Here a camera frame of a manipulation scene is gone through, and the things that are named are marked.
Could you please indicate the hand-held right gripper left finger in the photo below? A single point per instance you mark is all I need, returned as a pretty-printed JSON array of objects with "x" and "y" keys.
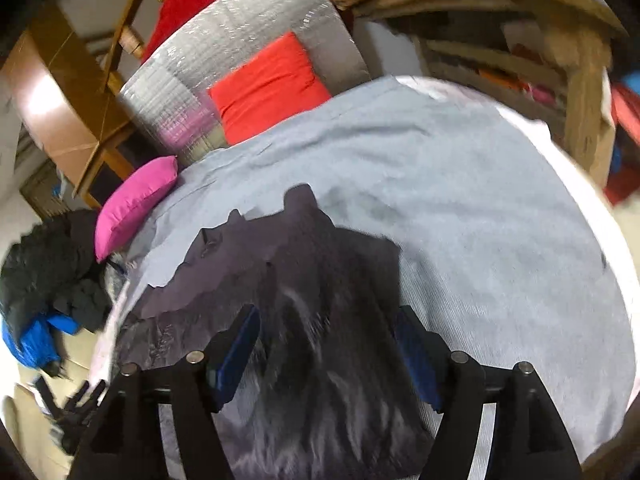
[{"x": 235, "y": 355}]

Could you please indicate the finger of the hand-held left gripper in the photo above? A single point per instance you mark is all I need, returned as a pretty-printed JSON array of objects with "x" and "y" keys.
[{"x": 87, "y": 397}]

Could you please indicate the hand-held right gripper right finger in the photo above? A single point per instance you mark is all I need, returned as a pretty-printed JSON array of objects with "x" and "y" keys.
[{"x": 420, "y": 360}]

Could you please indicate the dark grey puffer jacket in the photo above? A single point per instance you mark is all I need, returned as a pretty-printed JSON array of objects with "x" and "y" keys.
[{"x": 310, "y": 280}]

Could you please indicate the blue jacket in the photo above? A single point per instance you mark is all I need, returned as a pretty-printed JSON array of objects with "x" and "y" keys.
[{"x": 30, "y": 342}]

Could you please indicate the black puffer jacket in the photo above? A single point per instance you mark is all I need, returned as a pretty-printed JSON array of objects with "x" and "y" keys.
[{"x": 50, "y": 270}]

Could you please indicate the light blue fleece blanket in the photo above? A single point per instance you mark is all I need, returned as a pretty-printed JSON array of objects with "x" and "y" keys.
[{"x": 475, "y": 210}]

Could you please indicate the pink pillow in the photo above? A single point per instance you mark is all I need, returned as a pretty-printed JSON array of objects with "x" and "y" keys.
[{"x": 135, "y": 205}]

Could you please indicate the wooden slatted blind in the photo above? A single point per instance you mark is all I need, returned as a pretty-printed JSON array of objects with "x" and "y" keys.
[{"x": 45, "y": 192}]

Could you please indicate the white bed sheet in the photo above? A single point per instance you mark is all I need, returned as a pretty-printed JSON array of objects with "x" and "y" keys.
[{"x": 590, "y": 195}]

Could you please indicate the red pillow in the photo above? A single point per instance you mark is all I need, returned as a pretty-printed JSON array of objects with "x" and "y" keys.
[{"x": 270, "y": 90}]

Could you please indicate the colourful folded fabrics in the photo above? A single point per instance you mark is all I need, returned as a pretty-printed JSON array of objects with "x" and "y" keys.
[{"x": 520, "y": 80}]

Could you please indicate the brown wooden cabinet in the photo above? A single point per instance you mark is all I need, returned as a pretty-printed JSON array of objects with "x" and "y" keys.
[{"x": 55, "y": 100}]

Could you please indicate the silver foil insulation mat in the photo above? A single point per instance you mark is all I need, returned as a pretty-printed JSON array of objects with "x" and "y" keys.
[{"x": 225, "y": 40}]

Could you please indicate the wooden shelf unit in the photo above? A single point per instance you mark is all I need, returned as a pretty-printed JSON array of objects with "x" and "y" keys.
[{"x": 560, "y": 60}]

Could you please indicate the wooden ladder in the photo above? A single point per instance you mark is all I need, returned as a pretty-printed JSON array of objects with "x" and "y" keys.
[{"x": 132, "y": 25}]

